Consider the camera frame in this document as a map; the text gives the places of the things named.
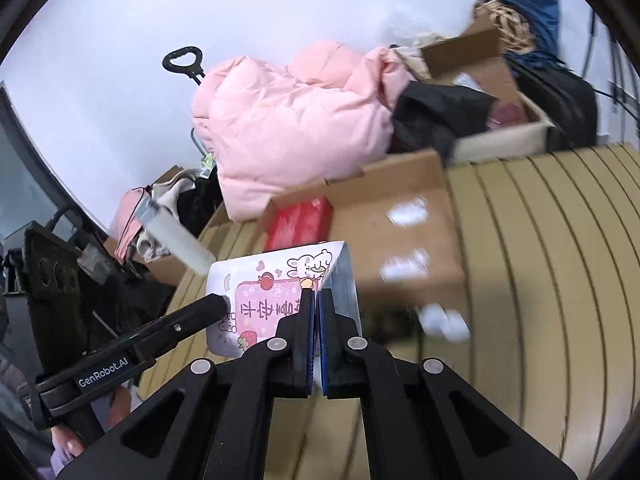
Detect folding slatted camping table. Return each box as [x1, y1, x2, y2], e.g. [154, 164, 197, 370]
[136, 142, 640, 480]

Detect black folding cart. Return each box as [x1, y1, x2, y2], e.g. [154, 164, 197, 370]
[1, 221, 176, 366]

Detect grey metal chair frame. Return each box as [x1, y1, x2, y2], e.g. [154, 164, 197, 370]
[190, 129, 216, 171]

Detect cardboard box with clothes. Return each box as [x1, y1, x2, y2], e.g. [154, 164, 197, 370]
[106, 166, 226, 286]

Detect round white jar lid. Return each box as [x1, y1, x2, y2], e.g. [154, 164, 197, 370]
[418, 304, 471, 344]

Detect dark blue fabric bag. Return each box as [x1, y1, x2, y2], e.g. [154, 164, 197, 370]
[474, 0, 562, 66]

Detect white insulated water bottle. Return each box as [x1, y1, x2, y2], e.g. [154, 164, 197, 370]
[136, 196, 216, 276]

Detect black backpack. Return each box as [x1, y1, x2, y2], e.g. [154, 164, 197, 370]
[506, 54, 599, 152]

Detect woven rattan ball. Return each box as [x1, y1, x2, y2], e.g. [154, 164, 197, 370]
[473, 0, 536, 54]

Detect pink bag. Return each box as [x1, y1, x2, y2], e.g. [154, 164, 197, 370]
[111, 186, 149, 263]

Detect beige clothing bundle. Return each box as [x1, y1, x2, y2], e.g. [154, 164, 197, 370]
[134, 169, 200, 262]

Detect brown cardboard tray box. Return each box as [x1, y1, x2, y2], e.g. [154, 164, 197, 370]
[258, 150, 468, 324]

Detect black cart handle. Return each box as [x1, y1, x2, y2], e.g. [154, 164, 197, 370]
[162, 46, 205, 84]

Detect pink cartoon notebook case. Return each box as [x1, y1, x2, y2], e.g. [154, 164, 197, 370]
[206, 240, 361, 359]

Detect open cardboard box behind table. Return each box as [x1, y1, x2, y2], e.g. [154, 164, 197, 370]
[418, 19, 557, 164]

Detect person's left hand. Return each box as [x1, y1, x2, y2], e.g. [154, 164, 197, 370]
[51, 386, 132, 458]

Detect black garment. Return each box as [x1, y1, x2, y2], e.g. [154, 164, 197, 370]
[390, 81, 497, 165]

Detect pink puffy down jacket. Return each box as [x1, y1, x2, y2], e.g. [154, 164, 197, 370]
[191, 41, 411, 222]

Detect red rectangular box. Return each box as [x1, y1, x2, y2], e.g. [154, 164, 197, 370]
[264, 197, 333, 252]

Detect black camera tripod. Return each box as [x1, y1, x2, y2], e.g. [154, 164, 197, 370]
[580, 9, 639, 148]

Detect white spray bottle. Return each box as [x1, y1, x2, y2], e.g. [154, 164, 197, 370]
[380, 248, 431, 283]

